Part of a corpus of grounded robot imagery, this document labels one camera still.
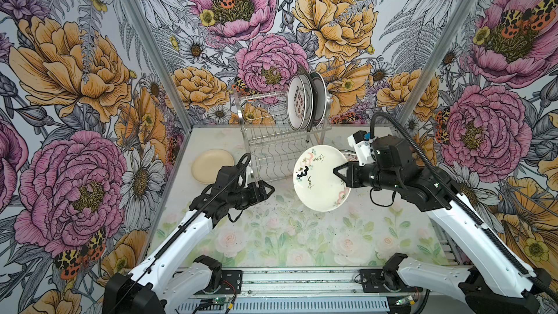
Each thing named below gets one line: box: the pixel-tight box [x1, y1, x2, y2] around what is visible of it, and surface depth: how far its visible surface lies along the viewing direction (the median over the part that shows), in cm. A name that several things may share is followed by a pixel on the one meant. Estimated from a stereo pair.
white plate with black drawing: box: [292, 144, 351, 213], surface depth 70 cm
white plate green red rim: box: [309, 71, 328, 131], surface depth 74 cm
